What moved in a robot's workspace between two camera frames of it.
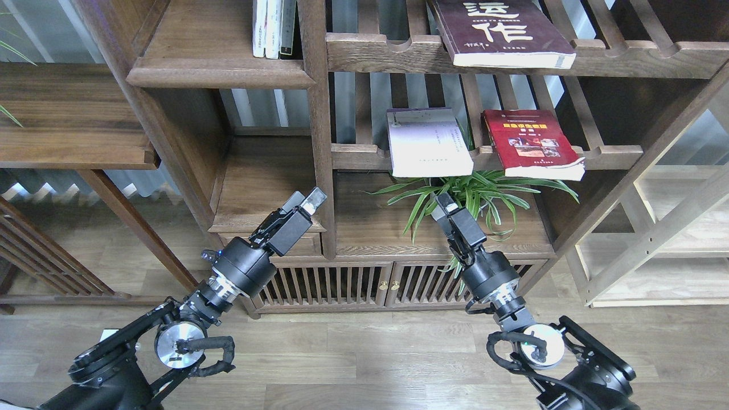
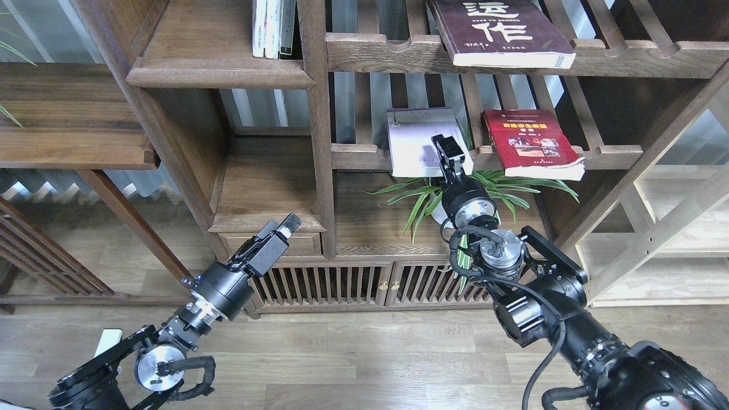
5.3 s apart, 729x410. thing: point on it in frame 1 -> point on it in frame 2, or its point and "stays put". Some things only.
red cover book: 534,144 stays put
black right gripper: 487,275 -> 468,203
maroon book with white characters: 503,33 stays put
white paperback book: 427,142 stays put
